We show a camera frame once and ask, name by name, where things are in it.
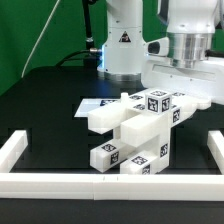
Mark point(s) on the white chair seat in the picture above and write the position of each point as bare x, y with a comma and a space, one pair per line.
156, 140

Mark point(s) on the black camera pole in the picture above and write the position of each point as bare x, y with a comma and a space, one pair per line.
88, 30

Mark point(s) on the white chair nut cube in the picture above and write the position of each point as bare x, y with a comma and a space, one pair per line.
158, 101

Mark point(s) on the white left fence bar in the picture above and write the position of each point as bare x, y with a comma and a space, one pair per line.
12, 150

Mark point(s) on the white chair back frame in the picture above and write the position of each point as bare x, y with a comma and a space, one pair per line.
108, 117

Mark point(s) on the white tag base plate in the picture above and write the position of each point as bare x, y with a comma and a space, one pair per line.
89, 104

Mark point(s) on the white right fence bar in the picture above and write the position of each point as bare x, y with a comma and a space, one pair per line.
215, 144

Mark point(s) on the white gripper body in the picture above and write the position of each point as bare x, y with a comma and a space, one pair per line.
184, 64

